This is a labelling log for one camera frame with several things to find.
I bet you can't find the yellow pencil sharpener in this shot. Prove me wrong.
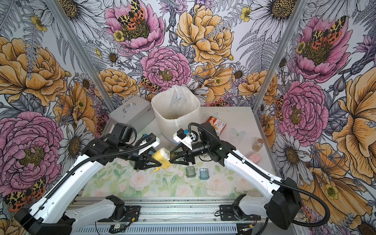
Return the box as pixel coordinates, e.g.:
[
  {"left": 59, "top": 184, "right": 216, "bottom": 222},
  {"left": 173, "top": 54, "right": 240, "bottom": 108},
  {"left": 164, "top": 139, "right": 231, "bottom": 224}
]
[{"left": 152, "top": 147, "right": 172, "bottom": 169}]

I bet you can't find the translucent green shavings tray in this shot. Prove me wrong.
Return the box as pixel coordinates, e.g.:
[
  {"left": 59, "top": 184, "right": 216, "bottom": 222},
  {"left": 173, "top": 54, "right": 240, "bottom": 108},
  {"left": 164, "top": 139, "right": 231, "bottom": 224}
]
[{"left": 186, "top": 166, "right": 196, "bottom": 178}]

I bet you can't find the translucent blue shavings tray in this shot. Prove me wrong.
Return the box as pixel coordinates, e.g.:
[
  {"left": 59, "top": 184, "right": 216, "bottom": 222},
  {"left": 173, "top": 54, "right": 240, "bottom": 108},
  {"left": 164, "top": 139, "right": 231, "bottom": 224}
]
[{"left": 199, "top": 168, "right": 210, "bottom": 180}]

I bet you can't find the pink pencil sharpener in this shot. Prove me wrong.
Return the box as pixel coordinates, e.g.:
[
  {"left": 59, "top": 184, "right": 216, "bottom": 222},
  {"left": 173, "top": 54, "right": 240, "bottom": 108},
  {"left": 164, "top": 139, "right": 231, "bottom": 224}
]
[{"left": 248, "top": 152, "right": 261, "bottom": 164}]

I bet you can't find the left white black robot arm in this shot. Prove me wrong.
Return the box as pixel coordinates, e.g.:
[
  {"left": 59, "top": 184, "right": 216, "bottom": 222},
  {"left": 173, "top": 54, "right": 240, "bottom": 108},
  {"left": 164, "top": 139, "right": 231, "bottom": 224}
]
[{"left": 14, "top": 123, "right": 159, "bottom": 235}]

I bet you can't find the small glass jar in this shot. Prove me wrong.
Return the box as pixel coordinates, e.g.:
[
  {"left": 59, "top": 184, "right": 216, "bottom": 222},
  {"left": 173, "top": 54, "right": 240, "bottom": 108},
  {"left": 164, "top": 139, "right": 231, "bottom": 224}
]
[{"left": 252, "top": 138, "right": 264, "bottom": 152}]

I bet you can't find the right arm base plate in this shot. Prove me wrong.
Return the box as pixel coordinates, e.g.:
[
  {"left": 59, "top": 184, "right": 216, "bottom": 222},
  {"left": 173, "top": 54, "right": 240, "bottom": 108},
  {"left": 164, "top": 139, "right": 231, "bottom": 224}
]
[{"left": 214, "top": 205, "right": 261, "bottom": 221}]

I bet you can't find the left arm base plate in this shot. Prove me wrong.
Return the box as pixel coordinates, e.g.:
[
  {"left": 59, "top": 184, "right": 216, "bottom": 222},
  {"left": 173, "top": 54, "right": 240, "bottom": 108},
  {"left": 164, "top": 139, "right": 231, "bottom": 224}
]
[{"left": 99, "top": 206, "right": 141, "bottom": 222}]

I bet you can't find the white lined trash bin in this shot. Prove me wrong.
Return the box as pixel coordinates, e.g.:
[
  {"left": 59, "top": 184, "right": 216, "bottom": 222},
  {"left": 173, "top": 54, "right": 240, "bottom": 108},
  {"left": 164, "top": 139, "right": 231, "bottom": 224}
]
[{"left": 151, "top": 85, "right": 202, "bottom": 146}]

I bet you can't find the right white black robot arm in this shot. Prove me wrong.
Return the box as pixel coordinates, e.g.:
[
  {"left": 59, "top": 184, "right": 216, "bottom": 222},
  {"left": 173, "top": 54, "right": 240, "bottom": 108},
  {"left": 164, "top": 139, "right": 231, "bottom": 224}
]
[{"left": 170, "top": 122, "right": 331, "bottom": 230}]

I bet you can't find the silver aluminium case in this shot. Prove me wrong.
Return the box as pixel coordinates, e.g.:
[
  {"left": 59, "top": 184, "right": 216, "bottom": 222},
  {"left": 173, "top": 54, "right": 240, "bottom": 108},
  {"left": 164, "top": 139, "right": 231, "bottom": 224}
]
[{"left": 102, "top": 96, "right": 155, "bottom": 136}]

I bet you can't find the red white bandage box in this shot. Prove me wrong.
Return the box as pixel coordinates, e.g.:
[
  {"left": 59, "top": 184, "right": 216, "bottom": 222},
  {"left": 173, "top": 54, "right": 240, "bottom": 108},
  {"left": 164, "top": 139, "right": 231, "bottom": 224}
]
[{"left": 207, "top": 116, "right": 227, "bottom": 136}]

